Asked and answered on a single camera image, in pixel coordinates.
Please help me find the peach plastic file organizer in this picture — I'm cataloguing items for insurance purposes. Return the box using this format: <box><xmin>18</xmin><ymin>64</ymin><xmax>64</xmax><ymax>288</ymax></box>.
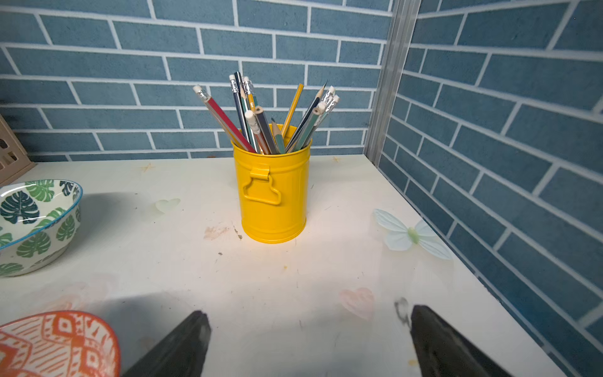
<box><xmin>0</xmin><ymin>117</ymin><xmax>35</xmax><ymax>186</ymax></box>

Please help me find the red patterned bowl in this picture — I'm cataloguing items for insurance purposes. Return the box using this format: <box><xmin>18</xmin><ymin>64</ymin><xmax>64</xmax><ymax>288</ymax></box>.
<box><xmin>1</xmin><ymin>310</ymin><xmax>121</xmax><ymax>376</ymax></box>

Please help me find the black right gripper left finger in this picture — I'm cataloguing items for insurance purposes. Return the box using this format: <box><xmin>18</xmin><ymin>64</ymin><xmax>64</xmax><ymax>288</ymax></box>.
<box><xmin>123</xmin><ymin>310</ymin><xmax>211</xmax><ymax>377</ymax></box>

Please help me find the green leaf pattern bowl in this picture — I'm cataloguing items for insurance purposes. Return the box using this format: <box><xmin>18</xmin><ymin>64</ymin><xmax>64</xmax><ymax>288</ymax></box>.
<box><xmin>1</xmin><ymin>179</ymin><xmax>83</xmax><ymax>278</ymax></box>

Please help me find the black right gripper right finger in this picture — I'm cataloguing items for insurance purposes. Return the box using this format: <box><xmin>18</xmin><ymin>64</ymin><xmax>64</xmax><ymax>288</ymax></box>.
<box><xmin>411</xmin><ymin>306</ymin><xmax>510</xmax><ymax>377</ymax></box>

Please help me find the yellow metal pencil cup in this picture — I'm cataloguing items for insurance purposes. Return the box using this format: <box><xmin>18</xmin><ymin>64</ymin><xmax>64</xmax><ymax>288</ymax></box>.
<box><xmin>233</xmin><ymin>145</ymin><xmax>310</xmax><ymax>243</ymax></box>

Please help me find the yellow pencil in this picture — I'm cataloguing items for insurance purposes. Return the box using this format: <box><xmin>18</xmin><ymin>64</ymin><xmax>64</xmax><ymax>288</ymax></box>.
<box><xmin>281</xmin><ymin>84</ymin><xmax>304</xmax><ymax>136</ymax></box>

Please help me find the red pencil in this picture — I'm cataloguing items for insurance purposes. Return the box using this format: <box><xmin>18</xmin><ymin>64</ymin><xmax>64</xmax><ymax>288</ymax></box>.
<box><xmin>193</xmin><ymin>85</ymin><xmax>255</xmax><ymax>152</ymax></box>

